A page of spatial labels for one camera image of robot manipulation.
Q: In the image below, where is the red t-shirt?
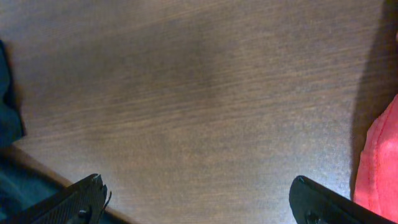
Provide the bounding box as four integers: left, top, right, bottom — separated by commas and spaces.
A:
353, 30, 398, 223

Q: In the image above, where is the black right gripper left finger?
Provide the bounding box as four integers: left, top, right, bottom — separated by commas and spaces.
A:
1, 174, 108, 224

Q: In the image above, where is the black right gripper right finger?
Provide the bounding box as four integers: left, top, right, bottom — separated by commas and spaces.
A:
289, 175, 394, 224

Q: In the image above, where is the dark green t-shirt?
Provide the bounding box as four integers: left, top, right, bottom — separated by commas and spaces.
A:
0, 39, 131, 224

